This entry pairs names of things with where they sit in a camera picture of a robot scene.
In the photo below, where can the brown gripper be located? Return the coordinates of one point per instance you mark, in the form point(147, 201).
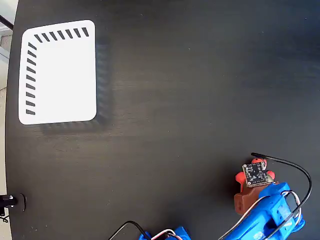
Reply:
point(246, 200)

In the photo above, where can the red turtle toy gold shell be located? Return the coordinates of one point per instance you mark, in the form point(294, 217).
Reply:
point(240, 178)

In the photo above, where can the white slotted tray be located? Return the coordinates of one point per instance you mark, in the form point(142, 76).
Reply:
point(65, 75)

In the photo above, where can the black table clamp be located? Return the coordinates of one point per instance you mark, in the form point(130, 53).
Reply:
point(12, 201)

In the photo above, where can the black diagonal bar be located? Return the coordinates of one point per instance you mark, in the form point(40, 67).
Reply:
point(6, 22)

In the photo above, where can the black camera circuit board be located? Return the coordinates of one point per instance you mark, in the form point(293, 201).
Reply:
point(256, 174)

